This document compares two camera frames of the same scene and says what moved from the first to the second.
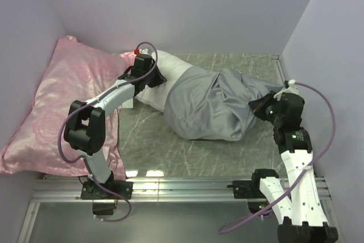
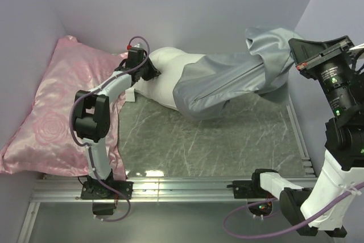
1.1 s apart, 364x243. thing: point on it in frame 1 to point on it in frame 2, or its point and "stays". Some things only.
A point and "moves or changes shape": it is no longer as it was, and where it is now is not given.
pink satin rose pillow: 78,71 stays
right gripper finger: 259,105 to 305,52
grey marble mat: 151,148 stays
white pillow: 154,97 moves or changes shape
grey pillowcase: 205,104 to 206,85
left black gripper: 159,80 to 153,73
